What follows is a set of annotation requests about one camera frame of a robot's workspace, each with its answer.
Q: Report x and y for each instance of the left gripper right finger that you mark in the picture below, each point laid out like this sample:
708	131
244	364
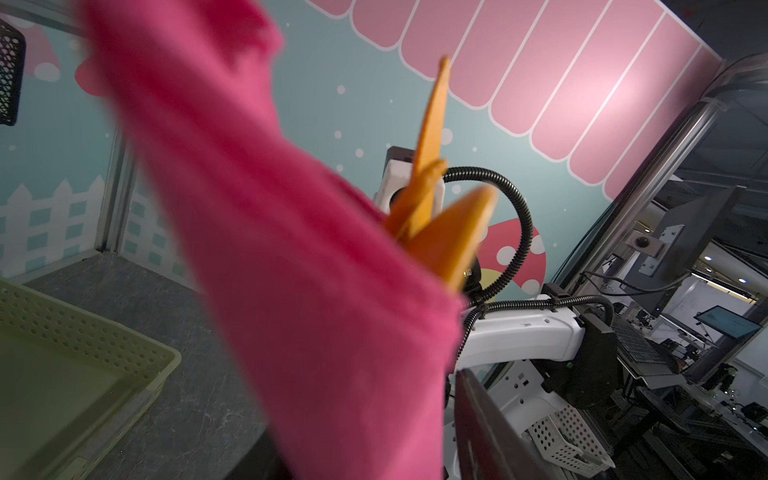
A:
487	447

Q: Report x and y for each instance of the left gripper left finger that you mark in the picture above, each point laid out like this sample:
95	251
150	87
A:
262	462

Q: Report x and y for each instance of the pink paper napkin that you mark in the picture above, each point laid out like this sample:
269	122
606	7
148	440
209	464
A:
344	338

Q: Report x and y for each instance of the green perforated plastic basket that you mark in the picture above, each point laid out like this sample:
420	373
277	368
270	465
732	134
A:
72	384

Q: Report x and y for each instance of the orange plastic knife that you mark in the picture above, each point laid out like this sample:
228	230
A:
430	136

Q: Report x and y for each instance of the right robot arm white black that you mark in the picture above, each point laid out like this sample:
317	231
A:
569	339

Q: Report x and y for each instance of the white perforated basket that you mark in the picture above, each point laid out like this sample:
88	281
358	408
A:
565	439

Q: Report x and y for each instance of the black computer monitor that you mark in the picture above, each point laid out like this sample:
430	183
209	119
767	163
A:
683	234

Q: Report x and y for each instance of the black mesh wall basket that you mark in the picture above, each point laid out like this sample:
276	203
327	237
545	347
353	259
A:
13	53

